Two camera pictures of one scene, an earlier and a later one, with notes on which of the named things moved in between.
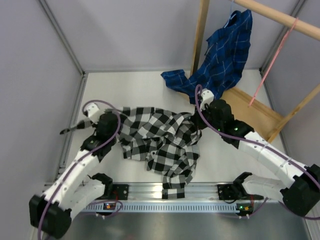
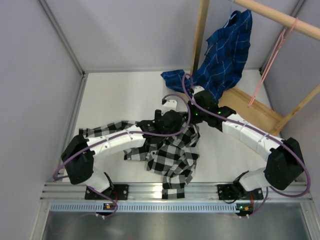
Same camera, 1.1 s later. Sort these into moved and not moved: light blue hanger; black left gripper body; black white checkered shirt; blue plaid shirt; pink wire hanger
Moved: black white checkered shirt; black left gripper body
Not moved: light blue hanger; blue plaid shirt; pink wire hanger
